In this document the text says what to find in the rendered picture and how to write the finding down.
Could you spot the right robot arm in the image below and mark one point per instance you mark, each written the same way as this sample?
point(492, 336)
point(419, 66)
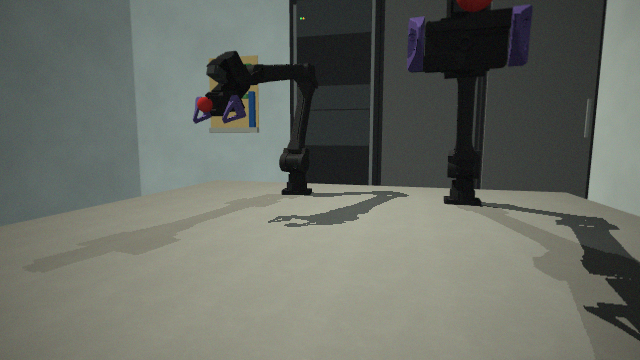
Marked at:
point(242, 76)

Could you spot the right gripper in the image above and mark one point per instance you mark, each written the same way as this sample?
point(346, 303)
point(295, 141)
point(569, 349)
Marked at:
point(222, 106)

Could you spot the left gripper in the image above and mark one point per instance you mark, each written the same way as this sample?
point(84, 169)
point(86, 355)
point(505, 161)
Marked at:
point(445, 41)

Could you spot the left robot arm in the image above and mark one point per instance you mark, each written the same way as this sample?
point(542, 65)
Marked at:
point(462, 192)

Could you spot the red sphere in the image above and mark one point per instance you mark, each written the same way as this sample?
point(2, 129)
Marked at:
point(473, 5)
point(204, 104)

